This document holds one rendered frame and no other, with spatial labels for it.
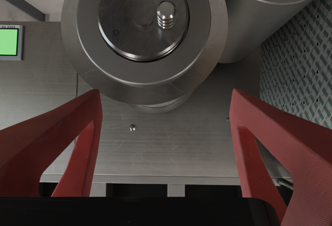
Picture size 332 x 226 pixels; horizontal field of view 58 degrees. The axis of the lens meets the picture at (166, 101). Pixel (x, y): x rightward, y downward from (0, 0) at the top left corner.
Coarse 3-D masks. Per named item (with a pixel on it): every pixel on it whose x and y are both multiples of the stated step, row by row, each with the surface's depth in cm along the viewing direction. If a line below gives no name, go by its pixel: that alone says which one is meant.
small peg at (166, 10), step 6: (168, 0) 22; (162, 6) 22; (168, 6) 22; (174, 6) 22; (162, 12) 22; (168, 12) 22; (174, 12) 22; (162, 18) 22; (168, 18) 22; (174, 18) 23; (162, 24) 23; (168, 24) 23
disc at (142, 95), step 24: (72, 0) 26; (216, 0) 26; (72, 24) 26; (216, 24) 26; (72, 48) 26; (216, 48) 26; (96, 72) 26; (192, 72) 26; (120, 96) 26; (144, 96) 26; (168, 96) 26
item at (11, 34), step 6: (0, 30) 59; (6, 30) 59; (12, 30) 59; (0, 36) 59; (6, 36) 59; (12, 36) 59; (0, 42) 59; (6, 42) 59; (12, 42) 59; (0, 48) 59; (6, 48) 59; (12, 48) 59
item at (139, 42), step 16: (112, 0) 24; (128, 0) 25; (144, 0) 25; (160, 0) 24; (176, 0) 24; (112, 16) 24; (128, 16) 25; (144, 16) 24; (176, 16) 24; (112, 32) 24; (128, 32) 24; (144, 32) 24; (160, 32) 24; (176, 32) 24; (112, 48) 26; (128, 48) 24; (144, 48) 24; (160, 48) 24
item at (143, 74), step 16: (80, 0) 26; (96, 0) 26; (192, 0) 25; (80, 16) 25; (96, 16) 25; (192, 16) 25; (208, 16) 25; (80, 32) 25; (96, 32) 25; (192, 32) 25; (208, 32) 25; (96, 48) 25; (176, 48) 25; (192, 48) 25; (96, 64) 25; (112, 64) 25; (128, 64) 25; (144, 64) 25; (160, 64) 25; (176, 64) 25; (192, 64) 26; (128, 80) 25; (144, 80) 25; (160, 80) 25
